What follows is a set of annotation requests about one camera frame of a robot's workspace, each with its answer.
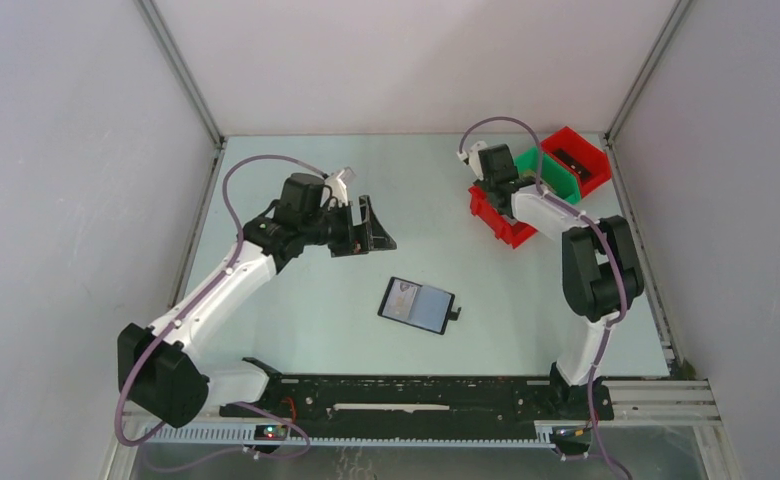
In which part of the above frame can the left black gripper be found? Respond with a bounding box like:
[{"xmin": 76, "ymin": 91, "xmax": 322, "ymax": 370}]
[{"xmin": 301, "ymin": 196, "xmax": 395, "ymax": 258}]

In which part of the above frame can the black leather card holder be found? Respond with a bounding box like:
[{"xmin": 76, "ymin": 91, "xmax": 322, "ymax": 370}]
[{"xmin": 377, "ymin": 276, "xmax": 462, "ymax": 335}]

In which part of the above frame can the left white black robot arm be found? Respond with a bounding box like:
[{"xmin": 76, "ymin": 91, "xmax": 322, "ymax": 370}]
[{"xmin": 117, "ymin": 168, "xmax": 396, "ymax": 428}]

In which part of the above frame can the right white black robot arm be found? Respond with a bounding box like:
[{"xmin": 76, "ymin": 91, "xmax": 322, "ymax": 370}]
[{"xmin": 457, "ymin": 142, "xmax": 644, "ymax": 418}]

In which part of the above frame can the black card in bin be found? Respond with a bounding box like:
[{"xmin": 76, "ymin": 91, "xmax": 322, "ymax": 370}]
[{"xmin": 554, "ymin": 149, "xmax": 592, "ymax": 182}]

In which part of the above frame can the near red plastic bin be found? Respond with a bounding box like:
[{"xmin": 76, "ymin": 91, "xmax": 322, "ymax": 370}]
[{"xmin": 468, "ymin": 186, "xmax": 537, "ymax": 249}]

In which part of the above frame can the red plastic bin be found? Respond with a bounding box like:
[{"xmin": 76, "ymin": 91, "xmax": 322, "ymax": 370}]
[
  {"xmin": 468, "ymin": 186, "xmax": 537, "ymax": 249},
  {"xmin": 542, "ymin": 127, "xmax": 612, "ymax": 198}
]

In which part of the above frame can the green plastic bin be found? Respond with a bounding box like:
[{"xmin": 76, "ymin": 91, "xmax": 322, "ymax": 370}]
[{"xmin": 514, "ymin": 147, "xmax": 581, "ymax": 205}]

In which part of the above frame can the far red plastic bin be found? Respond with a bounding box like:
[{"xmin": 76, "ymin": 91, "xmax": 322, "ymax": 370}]
[{"xmin": 542, "ymin": 127, "xmax": 612, "ymax": 198}]

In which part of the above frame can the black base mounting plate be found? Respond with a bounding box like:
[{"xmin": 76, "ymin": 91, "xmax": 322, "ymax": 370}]
[{"xmin": 254, "ymin": 375, "xmax": 614, "ymax": 441}]

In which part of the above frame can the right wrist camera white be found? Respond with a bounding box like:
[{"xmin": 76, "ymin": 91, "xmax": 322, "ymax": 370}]
[{"xmin": 456, "ymin": 141, "xmax": 488, "ymax": 180}]

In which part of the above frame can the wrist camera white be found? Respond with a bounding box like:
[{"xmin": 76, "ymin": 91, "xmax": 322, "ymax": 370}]
[
  {"xmin": 456, "ymin": 141, "xmax": 488, "ymax": 180},
  {"xmin": 325, "ymin": 167, "xmax": 356, "ymax": 206}
]

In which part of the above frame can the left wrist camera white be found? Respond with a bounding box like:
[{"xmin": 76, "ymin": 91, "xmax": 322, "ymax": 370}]
[{"xmin": 325, "ymin": 167, "xmax": 356, "ymax": 206}]

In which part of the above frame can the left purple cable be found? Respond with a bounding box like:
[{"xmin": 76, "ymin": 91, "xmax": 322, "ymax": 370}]
[{"xmin": 112, "ymin": 154, "xmax": 325, "ymax": 476}]

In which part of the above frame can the right corner aluminium post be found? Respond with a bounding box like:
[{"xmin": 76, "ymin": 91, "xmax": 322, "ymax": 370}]
[{"xmin": 605, "ymin": 0, "xmax": 697, "ymax": 145}]

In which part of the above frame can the corner aluminium post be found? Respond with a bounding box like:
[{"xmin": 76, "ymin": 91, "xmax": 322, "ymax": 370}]
[
  {"xmin": 132, "ymin": 0, "xmax": 226, "ymax": 148},
  {"xmin": 605, "ymin": 0, "xmax": 697, "ymax": 145}
]

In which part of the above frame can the aluminium frame rail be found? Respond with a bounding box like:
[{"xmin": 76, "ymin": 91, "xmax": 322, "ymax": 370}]
[{"xmin": 119, "ymin": 377, "xmax": 723, "ymax": 452}]

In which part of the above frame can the left corner aluminium post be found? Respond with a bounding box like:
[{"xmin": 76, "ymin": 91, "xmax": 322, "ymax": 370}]
[{"xmin": 132, "ymin": 0, "xmax": 226, "ymax": 148}]

